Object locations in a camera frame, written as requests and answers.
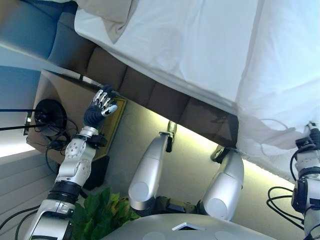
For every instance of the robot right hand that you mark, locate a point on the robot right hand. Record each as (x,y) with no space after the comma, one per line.
(312,130)

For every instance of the brown upholstered bed frame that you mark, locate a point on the brown upholstered bed frame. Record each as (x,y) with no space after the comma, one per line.
(155,95)

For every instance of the black round lamp base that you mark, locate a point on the black round lamp base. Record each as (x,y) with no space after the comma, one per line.
(50,112)

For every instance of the white bed sheet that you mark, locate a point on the white bed sheet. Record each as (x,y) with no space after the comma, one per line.
(175,45)

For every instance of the brown wooden nightstand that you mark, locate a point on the brown wooden nightstand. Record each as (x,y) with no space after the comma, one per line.
(72,97)

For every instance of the green leafy plant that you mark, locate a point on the green leafy plant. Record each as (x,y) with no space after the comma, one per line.
(100,215)

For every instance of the black thin lamp pole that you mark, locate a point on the black thin lamp pole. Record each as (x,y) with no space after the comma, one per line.
(15,109)
(15,128)

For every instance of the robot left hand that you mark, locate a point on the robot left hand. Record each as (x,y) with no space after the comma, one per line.
(96,112)

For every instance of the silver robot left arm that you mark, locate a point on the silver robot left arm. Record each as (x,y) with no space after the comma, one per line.
(75,160)

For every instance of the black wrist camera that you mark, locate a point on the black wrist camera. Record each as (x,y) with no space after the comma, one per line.
(305,143)
(100,140)

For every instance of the white textured blanket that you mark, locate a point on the white textured blanket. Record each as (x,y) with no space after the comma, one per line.
(277,170)

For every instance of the silver robot right leg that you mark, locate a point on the silver robot right leg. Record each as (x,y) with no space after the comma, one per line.
(225,190)

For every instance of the beige pillow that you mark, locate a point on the beige pillow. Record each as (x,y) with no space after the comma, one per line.
(110,17)

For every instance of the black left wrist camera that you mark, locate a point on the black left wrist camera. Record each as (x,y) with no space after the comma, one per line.
(100,140)

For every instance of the silver robot torso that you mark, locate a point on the silver robot torso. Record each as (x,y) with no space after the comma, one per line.
(187,228)

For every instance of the silver robot leg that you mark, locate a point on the silver robot leg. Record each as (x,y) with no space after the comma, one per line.
(225,190)
(147,170)

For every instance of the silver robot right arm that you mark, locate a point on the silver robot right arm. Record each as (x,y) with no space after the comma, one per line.
(310,195)

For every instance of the silver robot left leg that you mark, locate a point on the silver robot left leg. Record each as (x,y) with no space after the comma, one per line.
(147,170)

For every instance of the black box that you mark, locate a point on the black box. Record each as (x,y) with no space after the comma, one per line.
(98,172)

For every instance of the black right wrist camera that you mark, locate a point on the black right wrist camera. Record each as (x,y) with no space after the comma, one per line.
(305,143)

